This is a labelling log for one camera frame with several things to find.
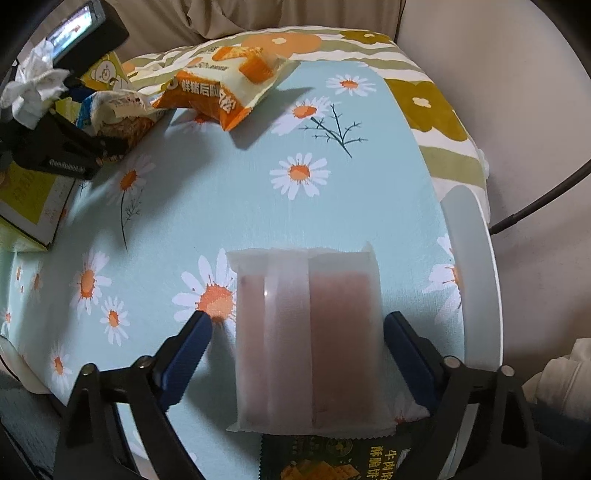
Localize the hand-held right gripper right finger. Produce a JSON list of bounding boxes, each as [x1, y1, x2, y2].
[[384, 311, 539, 480]]

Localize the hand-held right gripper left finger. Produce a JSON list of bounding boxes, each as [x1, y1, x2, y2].
[[55, 310, 214, 480]]

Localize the green cardboard box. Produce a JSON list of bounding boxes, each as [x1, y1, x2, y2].
[[0, 50, 136, 252]]

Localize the pink white snack packet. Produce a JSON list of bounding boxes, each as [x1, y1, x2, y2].
[[226, 240, 398, 437]]

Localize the crumpled white tissue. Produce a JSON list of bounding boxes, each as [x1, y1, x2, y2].
[[0, 41, 71, 131]]

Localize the orange white snack packet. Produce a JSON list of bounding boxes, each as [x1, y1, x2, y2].
[[151, 44, 301, 133]]

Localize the light blue daisy tablecloth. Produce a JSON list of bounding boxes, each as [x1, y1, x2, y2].
[[0, 58, 462, 480]]

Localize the dark green snack packet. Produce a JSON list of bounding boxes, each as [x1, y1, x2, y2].
[[261, 431, 414, 480]]

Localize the cream cloth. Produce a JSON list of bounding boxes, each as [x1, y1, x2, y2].
[[522, 337, 591, 409]]

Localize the beige curtain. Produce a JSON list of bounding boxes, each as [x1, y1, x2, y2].
[[124, 0, 403, 52]]

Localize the striped flower blanket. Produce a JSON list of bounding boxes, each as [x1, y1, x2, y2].
[[120, 25, 490, 197]]

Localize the black cable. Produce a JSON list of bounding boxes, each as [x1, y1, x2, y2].
[[489, 161, 591, 236]]

